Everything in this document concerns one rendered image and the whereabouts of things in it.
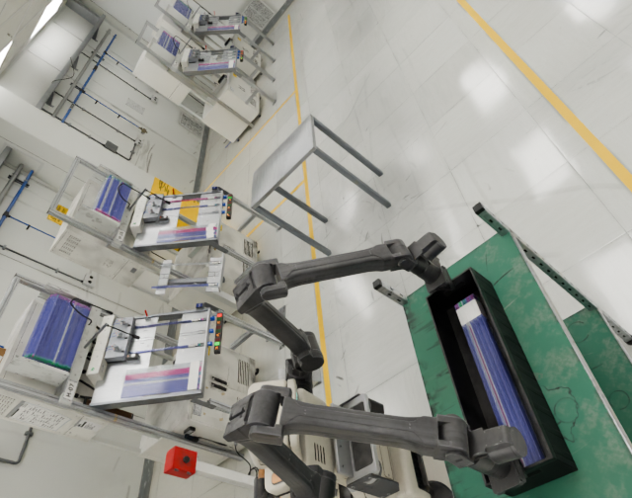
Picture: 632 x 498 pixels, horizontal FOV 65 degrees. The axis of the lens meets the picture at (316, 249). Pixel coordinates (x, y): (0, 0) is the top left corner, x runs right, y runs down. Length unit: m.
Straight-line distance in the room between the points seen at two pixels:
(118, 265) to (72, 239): 0.43
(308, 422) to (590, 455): 0.64
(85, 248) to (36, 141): 2.16
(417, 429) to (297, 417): 0.23
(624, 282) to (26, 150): 5.84
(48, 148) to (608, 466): 5.99
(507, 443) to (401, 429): 0.20
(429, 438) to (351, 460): 0.60
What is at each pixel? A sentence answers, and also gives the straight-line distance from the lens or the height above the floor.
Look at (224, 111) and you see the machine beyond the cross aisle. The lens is 7.58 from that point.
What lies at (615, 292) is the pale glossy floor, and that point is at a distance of 2.56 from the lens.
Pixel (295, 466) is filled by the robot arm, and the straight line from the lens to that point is 1.24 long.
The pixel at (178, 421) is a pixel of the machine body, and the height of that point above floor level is 0.62.
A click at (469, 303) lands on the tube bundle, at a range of 1.56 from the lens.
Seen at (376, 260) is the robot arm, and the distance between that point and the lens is 1.34.
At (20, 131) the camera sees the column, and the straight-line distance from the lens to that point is 6.42.
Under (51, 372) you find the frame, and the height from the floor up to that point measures 1.49.
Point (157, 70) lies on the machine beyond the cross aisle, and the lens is 7.46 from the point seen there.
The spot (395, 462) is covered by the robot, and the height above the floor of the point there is 0.80.
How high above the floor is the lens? 2.15
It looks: 30 degrees down
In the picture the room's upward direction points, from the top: 58 degrees counter-clockwise
